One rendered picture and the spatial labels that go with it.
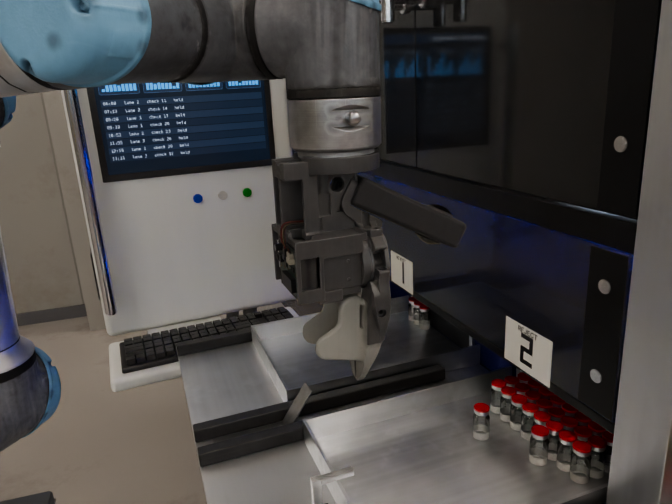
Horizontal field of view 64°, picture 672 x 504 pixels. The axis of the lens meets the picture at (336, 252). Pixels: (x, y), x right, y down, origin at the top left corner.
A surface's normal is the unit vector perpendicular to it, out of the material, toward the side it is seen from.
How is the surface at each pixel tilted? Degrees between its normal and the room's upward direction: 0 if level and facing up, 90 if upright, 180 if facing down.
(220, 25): 91
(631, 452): 90
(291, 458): 0
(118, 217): 90
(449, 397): 90
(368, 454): 0
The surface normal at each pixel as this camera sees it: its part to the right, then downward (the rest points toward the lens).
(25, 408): 0.93, 0.14
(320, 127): -0.32, 0.29
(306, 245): 0.36, 0.25
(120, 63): 0.68, 0.73
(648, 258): -0.94, 0.15
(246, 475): -0.05, -0.96
